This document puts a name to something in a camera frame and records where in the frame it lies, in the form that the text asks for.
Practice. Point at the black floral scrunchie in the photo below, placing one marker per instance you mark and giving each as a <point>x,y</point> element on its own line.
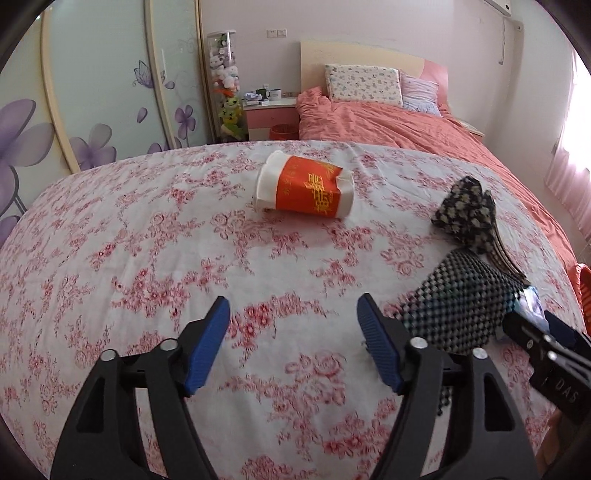
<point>468,215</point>

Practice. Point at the black checkered mesh pouch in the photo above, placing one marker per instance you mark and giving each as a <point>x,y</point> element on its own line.
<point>461,303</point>

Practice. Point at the blue tissue pack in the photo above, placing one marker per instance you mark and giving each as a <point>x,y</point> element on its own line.
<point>530,307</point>

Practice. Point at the white air conditioner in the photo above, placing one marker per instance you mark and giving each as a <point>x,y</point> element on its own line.
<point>504,7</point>

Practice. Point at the plush toy display tube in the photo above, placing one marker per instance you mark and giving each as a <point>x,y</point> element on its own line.
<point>225,93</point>

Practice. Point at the pink window curtain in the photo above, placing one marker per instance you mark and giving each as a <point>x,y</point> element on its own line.
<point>569,182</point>

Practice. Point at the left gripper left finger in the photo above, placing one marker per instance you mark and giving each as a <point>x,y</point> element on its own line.
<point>101,438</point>

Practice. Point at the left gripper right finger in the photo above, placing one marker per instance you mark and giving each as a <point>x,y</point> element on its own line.
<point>458,420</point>

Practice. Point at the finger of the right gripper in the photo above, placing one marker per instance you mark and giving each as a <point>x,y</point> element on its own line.
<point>561,331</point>

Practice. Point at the pink left nightstand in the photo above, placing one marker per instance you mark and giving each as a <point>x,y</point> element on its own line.
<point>259,119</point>

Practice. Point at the small red waste bin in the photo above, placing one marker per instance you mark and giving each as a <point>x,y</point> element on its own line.
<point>283,132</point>

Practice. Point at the pink striped pillow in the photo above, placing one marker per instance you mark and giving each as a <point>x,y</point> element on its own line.
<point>420,95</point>

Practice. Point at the sliding glass wardrobe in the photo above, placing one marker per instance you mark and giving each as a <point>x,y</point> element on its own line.
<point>88,83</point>

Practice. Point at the floral print pillow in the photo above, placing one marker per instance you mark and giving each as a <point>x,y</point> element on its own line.
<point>362,83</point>

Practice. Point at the salmon pink duvet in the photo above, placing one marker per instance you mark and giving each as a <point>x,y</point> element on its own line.
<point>322,118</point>

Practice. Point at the beige pink headboard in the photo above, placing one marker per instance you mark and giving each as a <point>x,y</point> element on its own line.
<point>315,54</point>

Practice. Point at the floral pink tablecloth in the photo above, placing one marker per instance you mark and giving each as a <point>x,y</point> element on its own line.
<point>125,255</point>

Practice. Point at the red white paper cup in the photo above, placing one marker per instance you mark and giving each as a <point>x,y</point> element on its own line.
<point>303,185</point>

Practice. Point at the right nightstand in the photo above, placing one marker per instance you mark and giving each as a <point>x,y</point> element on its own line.
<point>473,130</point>

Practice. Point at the white wall power outlet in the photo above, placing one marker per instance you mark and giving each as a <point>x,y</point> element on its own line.
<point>276,33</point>

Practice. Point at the white mug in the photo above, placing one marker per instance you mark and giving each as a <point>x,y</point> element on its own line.
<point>275,94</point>

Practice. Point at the orange plastic laundry basket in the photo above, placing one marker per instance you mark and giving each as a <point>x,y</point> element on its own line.
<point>580,278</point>

